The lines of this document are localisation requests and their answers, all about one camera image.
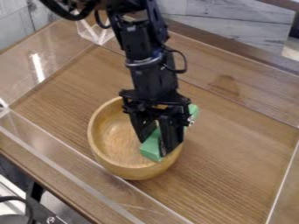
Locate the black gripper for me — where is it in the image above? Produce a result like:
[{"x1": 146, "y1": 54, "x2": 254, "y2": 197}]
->
[{"x1": 118, "y1": 89, "x2": 193, "y2": 157}]

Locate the green rectangular block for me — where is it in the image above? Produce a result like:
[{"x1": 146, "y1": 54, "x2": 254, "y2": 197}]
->
[{"x1": 140, "y1": 104, "x2": 200, "y2": 162}]

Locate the brown wooden bowl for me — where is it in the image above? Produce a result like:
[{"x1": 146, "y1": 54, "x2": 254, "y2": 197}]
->
[{"x1": 88, "y1": 97, "x2": 182, "y2": 180}]

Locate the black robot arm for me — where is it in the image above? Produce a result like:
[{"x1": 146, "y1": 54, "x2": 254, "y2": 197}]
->
[{"x1": 97, "y1": 0, "x2": 192, "y2": 158}]

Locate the black metal table leg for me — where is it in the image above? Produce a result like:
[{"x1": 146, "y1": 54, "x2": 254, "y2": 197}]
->
[{"x1": 25, "y1": 181, "x2": 45, "y2": 202}]

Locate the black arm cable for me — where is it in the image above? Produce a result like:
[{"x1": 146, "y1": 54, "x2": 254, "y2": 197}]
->
[{"x1": 162, "y1": 47, "x2": 189, "y2": 74}]

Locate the clear acrylic corner bracket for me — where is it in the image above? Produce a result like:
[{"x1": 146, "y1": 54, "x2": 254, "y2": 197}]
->
[{"x1": 76, "y1": 20, "x2": 114, "y2": 46}]

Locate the black cable under table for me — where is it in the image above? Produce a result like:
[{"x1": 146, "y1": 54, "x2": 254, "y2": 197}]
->
[{"x1": 0, "y1": 195, "x2": 35, "y2": 224}]

